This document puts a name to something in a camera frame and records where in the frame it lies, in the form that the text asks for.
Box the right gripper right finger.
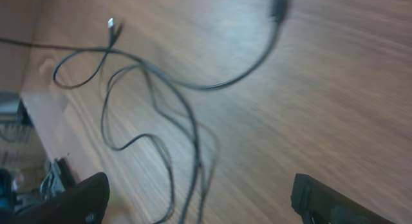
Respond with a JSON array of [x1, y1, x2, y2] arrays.
[[291, 174, 394, 224]]

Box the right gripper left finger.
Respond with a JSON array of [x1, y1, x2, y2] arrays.
[[12, 172, 110, 224]]

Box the black cable bundle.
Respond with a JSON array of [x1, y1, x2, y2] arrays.
[[0, 0, 290, 224]]

